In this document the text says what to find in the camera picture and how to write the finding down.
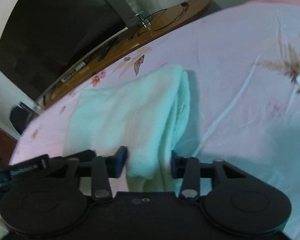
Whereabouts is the wooden TV console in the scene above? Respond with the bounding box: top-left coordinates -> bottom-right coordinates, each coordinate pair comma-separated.
36,0 -> 212,108

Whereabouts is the brown wooden door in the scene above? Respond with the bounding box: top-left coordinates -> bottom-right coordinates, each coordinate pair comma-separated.
0,128 -> 17,167

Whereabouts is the pink floral bed sheet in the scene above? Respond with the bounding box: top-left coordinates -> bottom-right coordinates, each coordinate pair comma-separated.
10,0 -> 300,239

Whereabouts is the black cable on console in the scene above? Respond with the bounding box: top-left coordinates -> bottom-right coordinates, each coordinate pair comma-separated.
129,2 -> 191,38

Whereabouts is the large black television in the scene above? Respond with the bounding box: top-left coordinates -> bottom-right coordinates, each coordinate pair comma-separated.
0,0 -> 126,100

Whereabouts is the white knit sweater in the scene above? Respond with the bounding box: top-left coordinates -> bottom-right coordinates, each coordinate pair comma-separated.
63,65 -> 191,192

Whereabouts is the silver set-top box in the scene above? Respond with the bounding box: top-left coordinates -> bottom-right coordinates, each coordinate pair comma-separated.
61,61 -> 86,83

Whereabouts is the black office chair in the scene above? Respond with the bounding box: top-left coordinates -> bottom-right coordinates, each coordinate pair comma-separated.
9,106 -> 30,134

